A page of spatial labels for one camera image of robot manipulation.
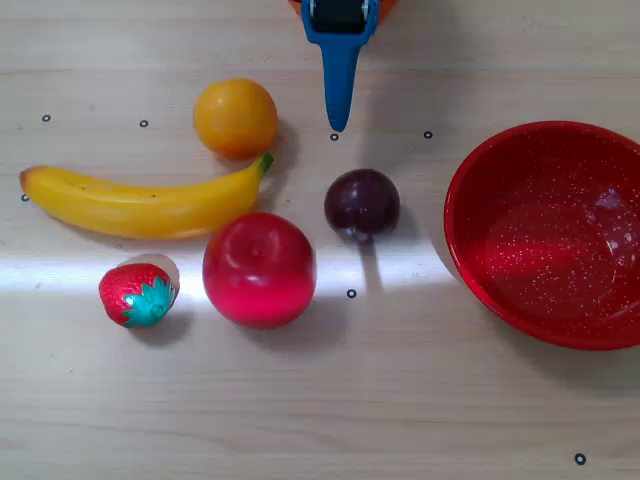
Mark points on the yellow plastic banana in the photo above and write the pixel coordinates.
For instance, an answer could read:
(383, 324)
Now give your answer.
(140, 207)

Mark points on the orange plastic fruit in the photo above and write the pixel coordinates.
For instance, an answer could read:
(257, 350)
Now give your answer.
(235, 118)

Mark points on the red plastic apple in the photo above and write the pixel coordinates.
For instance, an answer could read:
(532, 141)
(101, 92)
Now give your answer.
(259, 270)

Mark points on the red plastic strawberry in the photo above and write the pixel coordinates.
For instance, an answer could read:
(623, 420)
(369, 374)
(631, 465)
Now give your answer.
(131, 292)

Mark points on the dark purple plastic plum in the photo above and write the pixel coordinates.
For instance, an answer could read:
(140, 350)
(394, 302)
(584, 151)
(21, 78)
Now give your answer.
(362, 205)

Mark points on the blue gripper black motor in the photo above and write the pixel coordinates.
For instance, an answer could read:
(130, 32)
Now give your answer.
(340, 39)

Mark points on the red speckled bowl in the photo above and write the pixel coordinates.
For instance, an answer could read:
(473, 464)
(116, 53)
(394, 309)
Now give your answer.
(545, 240)

